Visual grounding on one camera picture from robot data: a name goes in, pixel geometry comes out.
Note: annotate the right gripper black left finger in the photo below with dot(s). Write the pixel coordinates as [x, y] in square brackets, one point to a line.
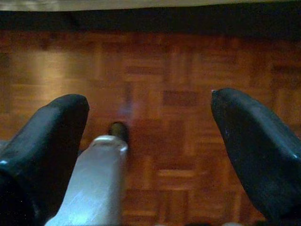
[42, 153]

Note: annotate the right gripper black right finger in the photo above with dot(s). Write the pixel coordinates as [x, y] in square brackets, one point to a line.
[263, 153]

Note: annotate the silver right robot leg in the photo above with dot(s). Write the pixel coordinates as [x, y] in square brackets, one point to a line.
[94, 183]

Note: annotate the beige floral bed sheet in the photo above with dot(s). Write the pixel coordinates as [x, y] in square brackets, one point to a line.
[141, 3]

